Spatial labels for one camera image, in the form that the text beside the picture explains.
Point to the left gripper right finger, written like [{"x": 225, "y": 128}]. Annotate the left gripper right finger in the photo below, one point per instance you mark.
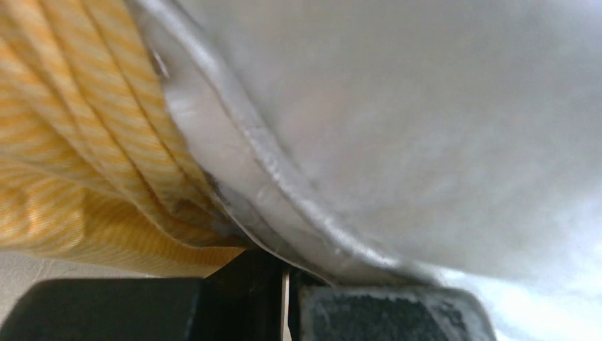
[{"x": 321, "y": 312}]

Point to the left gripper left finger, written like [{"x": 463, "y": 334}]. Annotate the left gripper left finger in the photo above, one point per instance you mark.
[{"x": 241, "y": 301}]

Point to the orange Mickey Mouse pillowcase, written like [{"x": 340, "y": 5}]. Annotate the orange Mickey Mouse pillowcase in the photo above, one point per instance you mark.
[{"x": 93, "y": 169}]

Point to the white pillow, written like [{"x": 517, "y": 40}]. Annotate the white pillow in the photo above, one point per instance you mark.
[{"x": 411, "y": 135}]

